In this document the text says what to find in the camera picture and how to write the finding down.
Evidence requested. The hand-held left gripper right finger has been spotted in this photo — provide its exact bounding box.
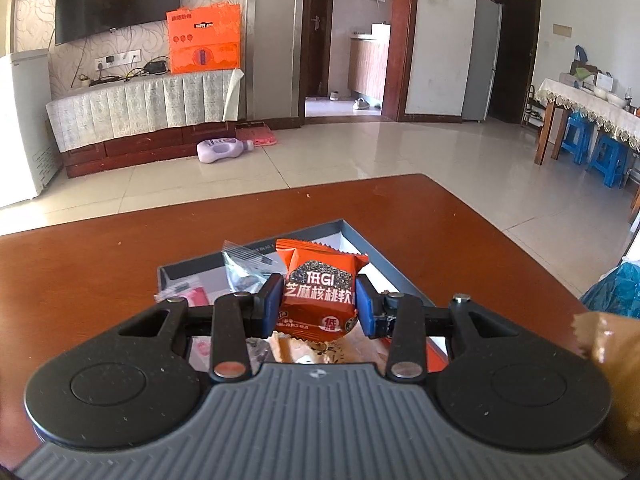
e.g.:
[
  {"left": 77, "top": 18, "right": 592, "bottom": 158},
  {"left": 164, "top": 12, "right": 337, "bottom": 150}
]
[{"left": 354, "top": 276, "right": 496, "bottom": 380}]

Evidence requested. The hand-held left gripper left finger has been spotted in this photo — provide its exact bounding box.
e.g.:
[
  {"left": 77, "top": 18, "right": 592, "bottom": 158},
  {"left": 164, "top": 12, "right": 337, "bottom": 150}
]
[{"left": 117, "top": 272, "right": 286, "bottom": 381}]

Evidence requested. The orange small snack packet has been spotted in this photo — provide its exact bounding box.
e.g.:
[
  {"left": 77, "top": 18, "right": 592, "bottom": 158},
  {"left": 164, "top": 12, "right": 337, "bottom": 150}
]
[{"left": 272, "top": 239, "right": 370, "bottom": 343}]

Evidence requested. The grey shallow cardboard box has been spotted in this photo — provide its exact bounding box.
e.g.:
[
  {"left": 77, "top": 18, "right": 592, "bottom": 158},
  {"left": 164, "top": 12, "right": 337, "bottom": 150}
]
[{"left": 156, "top": 217, "right": 451, "bottom": 377}]

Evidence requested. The clear small snack packet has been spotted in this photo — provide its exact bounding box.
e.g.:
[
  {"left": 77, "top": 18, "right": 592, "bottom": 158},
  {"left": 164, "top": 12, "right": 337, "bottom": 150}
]
[{"left": 154, "top": 285, "right": 211, "bottom": 308}]

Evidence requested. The olive brown snack packet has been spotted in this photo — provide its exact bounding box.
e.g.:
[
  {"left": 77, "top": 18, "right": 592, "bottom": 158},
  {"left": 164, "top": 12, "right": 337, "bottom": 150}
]
[{"left": 571, "top": 310, "right": 640, "bottom": 466}]

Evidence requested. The clear sunflower seed bag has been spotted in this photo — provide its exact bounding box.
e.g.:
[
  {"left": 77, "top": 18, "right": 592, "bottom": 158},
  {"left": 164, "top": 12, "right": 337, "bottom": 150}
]
[{"left": 221, "top": 241, "right": 283, "bottom": 306}]

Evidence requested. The beige pastry packet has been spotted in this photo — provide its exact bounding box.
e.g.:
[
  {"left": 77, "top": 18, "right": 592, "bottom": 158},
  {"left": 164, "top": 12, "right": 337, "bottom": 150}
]
[{"left": 250, "top": 332, "right": 396, "bottom": 366}]

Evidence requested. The purple detergent bottle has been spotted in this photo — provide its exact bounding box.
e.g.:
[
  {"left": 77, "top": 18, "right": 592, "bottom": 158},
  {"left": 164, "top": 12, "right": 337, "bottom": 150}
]
[{"left": 196, "top": 137, "right": 256, "bottom": 164}]

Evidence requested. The pink floor cloth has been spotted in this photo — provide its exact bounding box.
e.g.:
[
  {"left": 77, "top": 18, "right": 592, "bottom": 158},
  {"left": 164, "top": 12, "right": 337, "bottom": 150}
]
[{"left": 235, "top": 126, "right": 277, "bottom": 148}]

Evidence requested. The brown wooden tv cabinet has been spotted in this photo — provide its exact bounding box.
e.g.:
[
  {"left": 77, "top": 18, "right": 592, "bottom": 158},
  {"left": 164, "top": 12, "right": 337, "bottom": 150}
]
[{"left": 62, "top": 122, "right": 238, "bottom": 179}]

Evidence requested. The wooden kitchen cabinet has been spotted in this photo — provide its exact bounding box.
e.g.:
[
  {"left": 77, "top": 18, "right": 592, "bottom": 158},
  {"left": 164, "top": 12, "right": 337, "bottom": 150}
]
[{"left": 348, "top": 32, "right": 391, "bottom": 101}]

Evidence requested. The white lace cabinet cloth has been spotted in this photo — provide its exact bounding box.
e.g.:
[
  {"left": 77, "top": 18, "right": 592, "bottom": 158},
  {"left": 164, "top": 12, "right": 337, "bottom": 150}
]
[{"left": 45, "top": 67, "right": 245, "bottom": 153}]

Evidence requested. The blue plastic bag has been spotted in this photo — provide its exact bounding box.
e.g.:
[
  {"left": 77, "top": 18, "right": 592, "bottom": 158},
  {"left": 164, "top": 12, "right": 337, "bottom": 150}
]
[{"left": 580, "top": 260, "right": 640, "bottom": 321}]

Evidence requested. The orange gift box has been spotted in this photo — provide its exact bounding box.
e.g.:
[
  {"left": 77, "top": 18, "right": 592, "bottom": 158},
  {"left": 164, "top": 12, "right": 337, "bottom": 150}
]
[{"left": 166, "top": 4, "right": 244, "bottom": 75}]

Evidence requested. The blue plastic stool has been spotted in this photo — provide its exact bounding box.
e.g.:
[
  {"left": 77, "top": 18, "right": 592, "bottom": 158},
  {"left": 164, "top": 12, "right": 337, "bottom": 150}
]
[
  {"left": 586, "top": 132, "right": 630, "bottom": 188},
  {"left": 560, "top": 115, "right": 593, "bottom": 165}
]

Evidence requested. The grey refrigerator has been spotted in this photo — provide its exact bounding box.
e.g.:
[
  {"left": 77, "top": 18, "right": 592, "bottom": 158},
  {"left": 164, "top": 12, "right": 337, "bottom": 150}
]
[{"left": 461, "top": 0, "right": 503, "bottom": 123}]

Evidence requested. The brown wooden door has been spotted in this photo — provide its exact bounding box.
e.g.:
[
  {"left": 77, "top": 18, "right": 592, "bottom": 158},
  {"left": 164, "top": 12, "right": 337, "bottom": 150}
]
[{"left": 306, "top": 0, "right": 331, "bottom": 98}]

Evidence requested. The dining table with lace cloth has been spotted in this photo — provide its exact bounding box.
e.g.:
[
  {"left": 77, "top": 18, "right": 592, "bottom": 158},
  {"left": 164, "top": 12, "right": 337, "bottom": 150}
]
[{"left": 532, "top": 77, "right": 640, "bottom": 153}]

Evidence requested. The white chest freezer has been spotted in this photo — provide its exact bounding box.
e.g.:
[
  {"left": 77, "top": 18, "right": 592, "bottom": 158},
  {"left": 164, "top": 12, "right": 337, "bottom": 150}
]
[{"left": 0, "top": 49, "right": 62, "bottom": 210}]

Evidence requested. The brown wooden door frame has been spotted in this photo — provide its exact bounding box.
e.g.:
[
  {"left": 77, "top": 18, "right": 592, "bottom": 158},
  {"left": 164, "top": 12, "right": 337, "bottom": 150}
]
[{"left": 298, "top": 0, "right": 421, "bottom": 123}]

